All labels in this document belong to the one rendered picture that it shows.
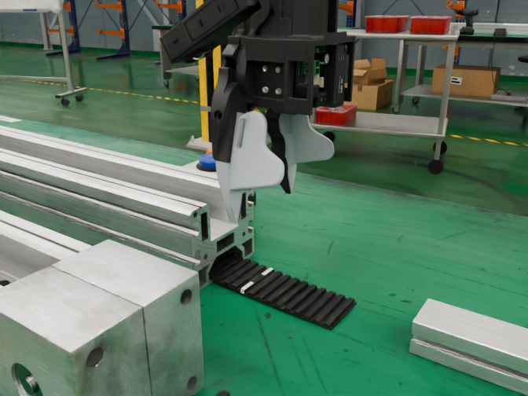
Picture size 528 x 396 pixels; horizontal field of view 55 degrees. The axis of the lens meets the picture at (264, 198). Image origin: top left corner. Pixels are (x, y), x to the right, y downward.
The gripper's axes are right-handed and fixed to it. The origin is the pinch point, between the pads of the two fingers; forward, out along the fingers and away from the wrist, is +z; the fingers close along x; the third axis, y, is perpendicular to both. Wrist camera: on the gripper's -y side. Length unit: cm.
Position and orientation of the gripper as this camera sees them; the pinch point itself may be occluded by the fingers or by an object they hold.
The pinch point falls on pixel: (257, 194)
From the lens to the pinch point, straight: 45.7
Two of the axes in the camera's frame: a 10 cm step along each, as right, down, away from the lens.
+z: 0.0, 9.3, 3.6
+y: 8.3, 2.0, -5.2
